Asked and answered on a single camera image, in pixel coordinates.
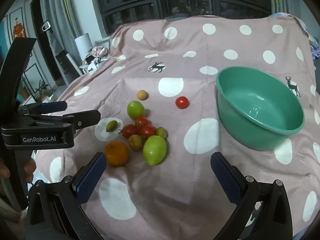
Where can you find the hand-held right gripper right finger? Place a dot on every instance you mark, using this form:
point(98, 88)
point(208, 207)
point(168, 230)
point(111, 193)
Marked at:
point(226, 177)

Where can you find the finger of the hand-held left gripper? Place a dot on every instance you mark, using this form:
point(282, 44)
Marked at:
point(82, 118)
point(50, 107)

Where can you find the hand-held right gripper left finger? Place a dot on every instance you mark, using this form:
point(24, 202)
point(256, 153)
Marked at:
point(91, 177)

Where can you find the pointed small green fruit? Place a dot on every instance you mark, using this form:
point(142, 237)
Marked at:
point(111, 125)

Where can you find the orange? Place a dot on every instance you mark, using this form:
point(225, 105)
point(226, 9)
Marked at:
point(116, 153)

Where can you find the red tomato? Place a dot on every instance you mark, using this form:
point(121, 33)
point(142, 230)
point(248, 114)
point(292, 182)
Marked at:
point(181, 102)
point(148, 131)
point(141, 121)
point(129, 130)

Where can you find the green plastic bowl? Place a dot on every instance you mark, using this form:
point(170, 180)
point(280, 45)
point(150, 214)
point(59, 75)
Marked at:
point(250, 130)

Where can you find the small brownish green fruit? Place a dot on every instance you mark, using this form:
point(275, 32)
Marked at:
point(135, 142)

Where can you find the small tan round fruit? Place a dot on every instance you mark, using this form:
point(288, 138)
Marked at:
point(142, 95)

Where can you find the oval light green fruit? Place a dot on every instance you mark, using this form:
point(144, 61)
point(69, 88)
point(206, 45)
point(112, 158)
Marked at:
point(154, 150)

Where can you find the person's left forearm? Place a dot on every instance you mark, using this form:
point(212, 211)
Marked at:
point(7, 211)

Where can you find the person's left hand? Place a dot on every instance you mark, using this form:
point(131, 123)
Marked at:
point(30, 166)

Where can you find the potted plant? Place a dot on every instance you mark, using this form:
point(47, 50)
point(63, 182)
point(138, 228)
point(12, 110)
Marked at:
point(42, 91)

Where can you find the pink polka-dot blanket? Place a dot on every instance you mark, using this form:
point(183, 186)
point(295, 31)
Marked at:
point(175, 180)

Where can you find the pile of clothes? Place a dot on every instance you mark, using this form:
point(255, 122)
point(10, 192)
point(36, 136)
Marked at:
point(97, 55)

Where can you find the white cylinder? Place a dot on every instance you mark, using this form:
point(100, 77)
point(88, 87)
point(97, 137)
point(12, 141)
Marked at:
point(83, 46)

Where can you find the grey curtain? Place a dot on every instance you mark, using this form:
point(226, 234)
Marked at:
point(62, 17)

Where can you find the purple cloth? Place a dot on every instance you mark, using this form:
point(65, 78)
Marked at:
point(315, 50)

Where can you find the dark framed window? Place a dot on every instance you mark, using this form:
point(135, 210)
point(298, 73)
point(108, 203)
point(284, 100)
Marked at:
point(187, 0)

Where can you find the framed wall picture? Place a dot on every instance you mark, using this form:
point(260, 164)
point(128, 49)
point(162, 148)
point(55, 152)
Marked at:
point(18, 27)

